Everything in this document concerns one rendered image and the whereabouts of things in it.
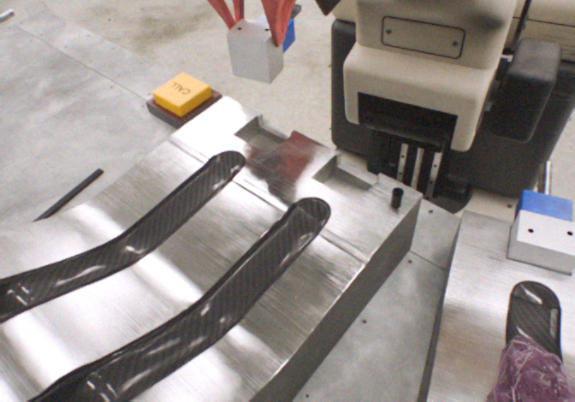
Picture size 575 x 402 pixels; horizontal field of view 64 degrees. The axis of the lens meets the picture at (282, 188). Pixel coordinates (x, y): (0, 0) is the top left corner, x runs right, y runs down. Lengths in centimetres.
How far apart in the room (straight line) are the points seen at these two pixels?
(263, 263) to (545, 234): 24
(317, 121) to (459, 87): 121
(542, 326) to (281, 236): 22
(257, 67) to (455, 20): 31
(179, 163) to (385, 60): 40
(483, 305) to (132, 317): 28
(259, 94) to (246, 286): 171
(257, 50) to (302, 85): 158
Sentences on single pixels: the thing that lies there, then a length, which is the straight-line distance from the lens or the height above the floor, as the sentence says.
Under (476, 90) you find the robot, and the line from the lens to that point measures 73.
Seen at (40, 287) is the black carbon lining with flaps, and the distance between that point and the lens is 41.
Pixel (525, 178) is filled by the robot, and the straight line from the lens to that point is 122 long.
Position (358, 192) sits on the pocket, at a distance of 47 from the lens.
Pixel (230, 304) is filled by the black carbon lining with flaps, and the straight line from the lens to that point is 39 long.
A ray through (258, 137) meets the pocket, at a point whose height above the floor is 86.
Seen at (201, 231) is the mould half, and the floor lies 88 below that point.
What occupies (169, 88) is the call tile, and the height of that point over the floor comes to 84.
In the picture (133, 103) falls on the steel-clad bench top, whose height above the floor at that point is 80.
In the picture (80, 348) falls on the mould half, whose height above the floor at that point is 92.
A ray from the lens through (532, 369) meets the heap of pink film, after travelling 36.
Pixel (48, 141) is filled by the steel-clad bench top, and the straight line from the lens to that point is 74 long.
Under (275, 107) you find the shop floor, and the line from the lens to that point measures 198.
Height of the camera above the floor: 121
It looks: 48 degrees down
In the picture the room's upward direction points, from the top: 7 degrees counter-clockwise
